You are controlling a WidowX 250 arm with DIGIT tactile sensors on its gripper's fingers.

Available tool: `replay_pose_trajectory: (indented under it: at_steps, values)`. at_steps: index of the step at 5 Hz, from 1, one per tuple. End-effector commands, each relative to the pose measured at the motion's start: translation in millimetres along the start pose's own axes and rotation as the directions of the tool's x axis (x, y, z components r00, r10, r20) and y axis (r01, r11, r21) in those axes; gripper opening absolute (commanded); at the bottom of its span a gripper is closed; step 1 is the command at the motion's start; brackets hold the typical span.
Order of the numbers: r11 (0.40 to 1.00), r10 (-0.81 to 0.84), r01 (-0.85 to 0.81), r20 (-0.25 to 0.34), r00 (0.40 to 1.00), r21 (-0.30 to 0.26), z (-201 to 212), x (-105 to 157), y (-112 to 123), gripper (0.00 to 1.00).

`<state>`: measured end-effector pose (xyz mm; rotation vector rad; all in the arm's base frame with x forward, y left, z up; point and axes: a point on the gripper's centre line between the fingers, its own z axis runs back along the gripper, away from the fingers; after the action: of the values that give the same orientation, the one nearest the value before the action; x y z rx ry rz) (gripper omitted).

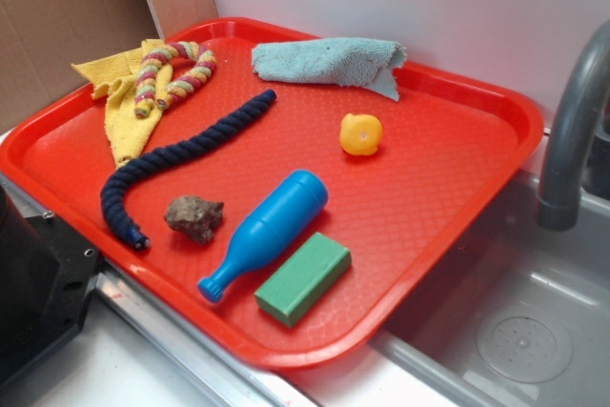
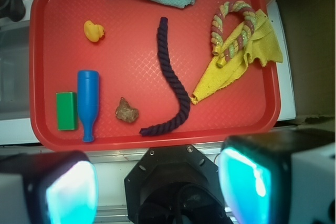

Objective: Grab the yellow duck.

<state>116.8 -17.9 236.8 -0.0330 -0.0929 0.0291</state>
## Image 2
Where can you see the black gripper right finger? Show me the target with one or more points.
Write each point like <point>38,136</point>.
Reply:
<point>279,177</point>

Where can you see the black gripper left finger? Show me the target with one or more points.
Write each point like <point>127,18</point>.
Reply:
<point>57,187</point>

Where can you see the yellow rubber duck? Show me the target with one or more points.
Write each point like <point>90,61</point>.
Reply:
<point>94,32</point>

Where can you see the green rectangular block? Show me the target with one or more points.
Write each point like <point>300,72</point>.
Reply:
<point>66,105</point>

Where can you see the brown rock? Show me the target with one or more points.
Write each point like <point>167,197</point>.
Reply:
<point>126,112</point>

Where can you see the blue plastic bottle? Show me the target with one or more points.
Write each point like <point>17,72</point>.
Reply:
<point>88,101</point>

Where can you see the red plastic tray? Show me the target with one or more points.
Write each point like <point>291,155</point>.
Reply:
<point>127,63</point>

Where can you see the yellow cloth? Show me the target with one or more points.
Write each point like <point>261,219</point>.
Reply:
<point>263,46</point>

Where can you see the cardboard panel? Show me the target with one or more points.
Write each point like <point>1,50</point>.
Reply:
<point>306,32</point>

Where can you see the grey faucet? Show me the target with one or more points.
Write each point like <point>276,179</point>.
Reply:
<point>12,9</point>

